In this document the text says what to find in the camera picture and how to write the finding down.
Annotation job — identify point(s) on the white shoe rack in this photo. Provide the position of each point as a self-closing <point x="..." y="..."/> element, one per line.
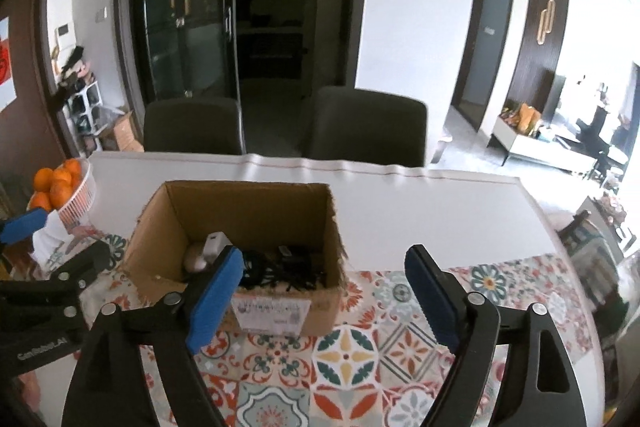
<point x="85" y="112"/>

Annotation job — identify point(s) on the wall intercom panel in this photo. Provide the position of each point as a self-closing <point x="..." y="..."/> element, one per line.
<point x="63" y="30"/>

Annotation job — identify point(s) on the clear plastic bag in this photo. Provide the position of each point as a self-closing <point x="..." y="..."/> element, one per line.
<point x="105" y="119"/>

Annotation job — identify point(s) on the red wall poster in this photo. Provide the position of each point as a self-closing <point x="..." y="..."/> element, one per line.
<point x="6" y="62"/>

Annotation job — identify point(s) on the dark room door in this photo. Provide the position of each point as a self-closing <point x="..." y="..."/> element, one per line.
<point x="487" y="47"/>

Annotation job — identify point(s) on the gold wall ornament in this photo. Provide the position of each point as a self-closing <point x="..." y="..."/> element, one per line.
<point x="546" y="22"/>

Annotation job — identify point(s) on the wall light switch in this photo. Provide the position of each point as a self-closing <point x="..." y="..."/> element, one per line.
<point x="101" y="13"/>

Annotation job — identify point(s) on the small cardboard box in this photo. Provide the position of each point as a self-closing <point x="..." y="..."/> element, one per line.
<point x="127" y="132"/>

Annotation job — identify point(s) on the wooden side chair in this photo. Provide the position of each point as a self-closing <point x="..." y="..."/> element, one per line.
<point x="595" y="232"/>

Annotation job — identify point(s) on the black piano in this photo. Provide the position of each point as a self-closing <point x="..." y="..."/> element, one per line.
<point x="600" y="122"/>

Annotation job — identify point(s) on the yellow bag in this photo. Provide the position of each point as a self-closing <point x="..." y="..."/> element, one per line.
<point x="530" y="117"/>

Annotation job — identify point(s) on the bags on shoe rack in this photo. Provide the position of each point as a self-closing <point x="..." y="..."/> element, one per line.
<point x="75" y="69"/>

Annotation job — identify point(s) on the white tissue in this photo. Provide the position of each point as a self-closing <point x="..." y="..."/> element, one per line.
<point x="50" y="234"/>

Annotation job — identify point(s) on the grey computer mouse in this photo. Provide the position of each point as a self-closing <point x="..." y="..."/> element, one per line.
<point x="196" y="259"/>

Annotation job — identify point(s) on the dark wood wall panel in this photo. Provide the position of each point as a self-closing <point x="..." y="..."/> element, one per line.
<point x="527" y="72"/>

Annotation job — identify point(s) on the white low cabinet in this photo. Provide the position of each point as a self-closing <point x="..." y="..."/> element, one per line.
<point x="535" y="149"/>

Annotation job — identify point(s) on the white table sheet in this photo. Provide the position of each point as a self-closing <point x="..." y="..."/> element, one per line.
<point x="425" y="207"/>

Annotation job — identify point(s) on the pile of oranges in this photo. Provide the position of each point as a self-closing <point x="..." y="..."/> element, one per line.
<point x="57" y="187"/>

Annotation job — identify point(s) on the brown cardboard box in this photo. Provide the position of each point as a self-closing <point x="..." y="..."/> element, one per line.
<point x="322" y="307"/>

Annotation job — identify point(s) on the dark grey dining chair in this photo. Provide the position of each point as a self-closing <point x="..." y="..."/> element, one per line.
<point x="367" y="127"/>
<point x="192" y="127"/>

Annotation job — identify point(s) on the brown wooden door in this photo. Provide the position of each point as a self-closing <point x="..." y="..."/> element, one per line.
<point x="32" y="107"/>

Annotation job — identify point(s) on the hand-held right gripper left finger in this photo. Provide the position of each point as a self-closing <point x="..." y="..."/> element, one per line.
<point x="212" y="302"/>

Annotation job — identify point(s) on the white plastic basket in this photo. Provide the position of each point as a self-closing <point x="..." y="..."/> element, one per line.
<point x="80" y="197"/>

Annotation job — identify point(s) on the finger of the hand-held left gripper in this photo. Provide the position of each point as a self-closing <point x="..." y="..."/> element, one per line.
<point x="22" y="227"/>
<point x="80" y="264"/>

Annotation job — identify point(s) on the patterned tablecloth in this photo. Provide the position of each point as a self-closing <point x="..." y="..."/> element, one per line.
<point x="350" y="357"/>

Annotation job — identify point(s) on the white power adapter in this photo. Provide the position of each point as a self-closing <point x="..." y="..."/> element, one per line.
<point x="216" y="244"/>

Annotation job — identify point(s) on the dark glass sliding door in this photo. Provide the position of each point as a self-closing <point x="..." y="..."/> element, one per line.
<point x="175" y="7"/>

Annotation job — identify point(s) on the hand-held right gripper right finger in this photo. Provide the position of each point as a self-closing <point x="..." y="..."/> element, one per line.
<point x="432" y="302"/>

